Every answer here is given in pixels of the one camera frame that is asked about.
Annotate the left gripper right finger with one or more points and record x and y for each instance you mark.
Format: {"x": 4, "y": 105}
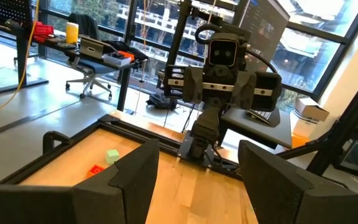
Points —
{"x": 291, "y": 193}

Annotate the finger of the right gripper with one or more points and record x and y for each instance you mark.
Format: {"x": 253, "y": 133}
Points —
{"x": 192, "y": 84}
{"x": 248, "y": 90}

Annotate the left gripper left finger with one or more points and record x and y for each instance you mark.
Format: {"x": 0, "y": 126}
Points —
{"x": 73, "y": 205}

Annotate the orange toy block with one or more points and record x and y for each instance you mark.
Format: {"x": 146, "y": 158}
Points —
{"x": 95, "y": 170}

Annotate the mint green toy block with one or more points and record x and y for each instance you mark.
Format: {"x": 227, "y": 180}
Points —
{"x": 112, "y": 156}

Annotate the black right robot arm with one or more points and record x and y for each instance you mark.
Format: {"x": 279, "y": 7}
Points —
{"x": 205, "y": 130}

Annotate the black keyboard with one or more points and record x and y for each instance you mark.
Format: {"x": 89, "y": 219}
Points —
{"x": 259, "y": 115}

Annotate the black bag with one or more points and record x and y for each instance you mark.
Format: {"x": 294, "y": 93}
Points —
{"x": 162, "y": 101}

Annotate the gray side table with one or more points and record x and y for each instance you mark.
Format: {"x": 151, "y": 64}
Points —
{"x": 256, "y": 130}

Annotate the white storage box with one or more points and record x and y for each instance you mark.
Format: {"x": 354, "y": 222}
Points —
{"x": 303, "y": 124}

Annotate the white cardboard box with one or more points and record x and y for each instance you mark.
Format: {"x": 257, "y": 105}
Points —
{"x": 311, "y": 109}

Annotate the large black monitor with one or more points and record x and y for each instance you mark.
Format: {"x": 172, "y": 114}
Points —
{"x": 266, "y": 25}

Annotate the white box with orange parts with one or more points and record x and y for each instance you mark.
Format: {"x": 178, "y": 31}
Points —
{"x": 117, "y": 59}

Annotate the office chair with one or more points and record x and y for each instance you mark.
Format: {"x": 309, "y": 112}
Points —
{"x": 92, "y": 66}

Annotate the gray laptop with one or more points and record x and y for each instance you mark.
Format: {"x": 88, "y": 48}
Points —
{"x": 91, "y": 48}

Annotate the dark jacket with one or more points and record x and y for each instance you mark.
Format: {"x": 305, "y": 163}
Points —
{"x": 84, "y": 25}

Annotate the yellow canister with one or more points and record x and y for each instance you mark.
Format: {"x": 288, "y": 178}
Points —
{"x": 72, "y": 32}

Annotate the red box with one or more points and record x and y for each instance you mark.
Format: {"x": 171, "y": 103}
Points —
{"x": 43, "y": 31}

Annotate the black desk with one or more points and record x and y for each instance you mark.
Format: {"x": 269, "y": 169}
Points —
{"x": 22, "y": 56}

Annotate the black pegboard panel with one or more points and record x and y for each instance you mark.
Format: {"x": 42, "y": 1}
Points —
{"x": 11, "y": 11}

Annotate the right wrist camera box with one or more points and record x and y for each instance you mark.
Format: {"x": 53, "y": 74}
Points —
{"x": 223, "y": 53}

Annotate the black upright frame post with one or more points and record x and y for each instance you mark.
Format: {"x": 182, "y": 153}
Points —
{"x": 179, "y": 31}

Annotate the black table edge rail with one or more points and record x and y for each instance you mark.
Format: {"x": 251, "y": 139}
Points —
{"x": 135, "y": 129}

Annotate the black diagonal frame post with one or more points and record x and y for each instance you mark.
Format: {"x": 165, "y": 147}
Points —
{"x": 343, "y": 124}

